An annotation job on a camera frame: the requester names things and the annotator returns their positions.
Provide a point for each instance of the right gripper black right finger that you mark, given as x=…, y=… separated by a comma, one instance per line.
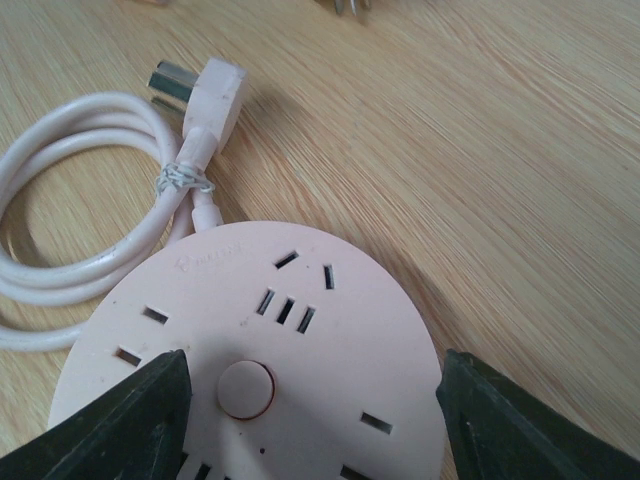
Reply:
x=498, y=430

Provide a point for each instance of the white tiger cube socket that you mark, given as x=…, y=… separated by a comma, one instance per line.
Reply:
x=359, y=9

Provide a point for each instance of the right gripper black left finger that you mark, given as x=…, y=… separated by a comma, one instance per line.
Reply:
x=135, y=430

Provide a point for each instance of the pink socket with cable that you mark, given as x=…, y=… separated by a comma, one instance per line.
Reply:
x=307, y=360

